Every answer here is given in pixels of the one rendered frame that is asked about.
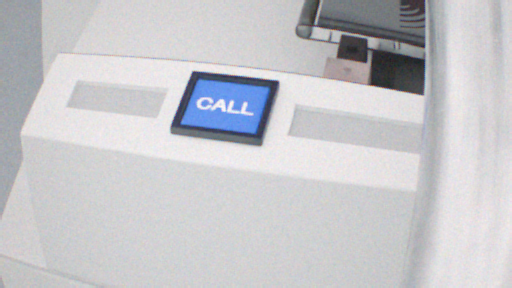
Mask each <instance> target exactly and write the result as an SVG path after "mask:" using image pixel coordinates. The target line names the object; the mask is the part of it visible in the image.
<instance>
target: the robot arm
mask: <svg viewBox="0 0 512 288"><path fill-rule="evenodd" d="M425 5H426V7H425V11H426V14H425V18H426V23H425V26H426V30H425V33H426V39H425V42H426V47H425V51H426V56H425V61H426V64H425V73H426V74H425V82H424V84H425V92H424V110H423V128H422V137H421V147H420V156H419V166H418V175H417V184H416V193H415V203H414V207H413V211H412V221H411V228H410V230H409V239H408V245H407V247H406V256H405V260H404V264H403V271H402V273H401V281H400V284H399V288H512V0H425Z"/></svg>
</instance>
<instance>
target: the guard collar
mask: <svg viewBox="0 0 512 288"><path fill-rule="evenodd" d="M198 80H206V81H215V82H222V83H225V82H231V83H239V84H247V85H255V86H263V88H270V93H271V89H272V85H273V83H268V82H260V81H252V80H243V79H235V78H227V77H219V76H214V77H211V76H202V75H196V76H195V78H194V81H193V83H192V86H191V89H190V91H189V95H188V97H187V100H185V103H184V105H183V108H182V110H181V113H180V117H179V119H178V122H177V124H181V121H182V119H183V115H184V112H185V110H186V107H187V104H188V102H190V99H191V97H192V93H193V90H194V88H195V85H196V82H197V81H198ZM278 91H279V83H278V87H277V90H276V94H275V97H274V100H273V104H272V108H271V111H270V114H269V118H268V121H267V125H266V128H265V132H264V135H262V139H254V138H245V136H238V135H230V134H222V133H214V132H206V131H198V130H191V129H183V128H176V127H170V132H171V133H172V135H178V136H186V137H193V138H201V139H209V140H216V141H224V142H232V143H240V144H248V145H256V146H262V144H264V140H265V136H266V133H267V129H268V126H269V123H270V119H271V115H272V112H273V109H274V104H275V101H276V98H277V94H278Z"/></svg>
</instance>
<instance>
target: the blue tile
mask: <svg viewBox="0 0 512 288"><path fill-rule="evenodd" d="M269 94H270V88H263V86H255V85H247V84H239V83H231V82H225V83H222V82H215V81H206V80H198V81H197V83H196V86H195V88H194V91H193V93H192V97H191V100H190V102H188V105H187V108H186V110H185V113H184V115H183V119H182V122H181V124H184V125H192V126H200V127H208V128H215V129H223V130H231V131H239V132H247V133H255V134H257V132H258V129H259V125H260V121H261V118H262V115H264V111H265V108H266V104H267V101H268V98H269Z"/></svg>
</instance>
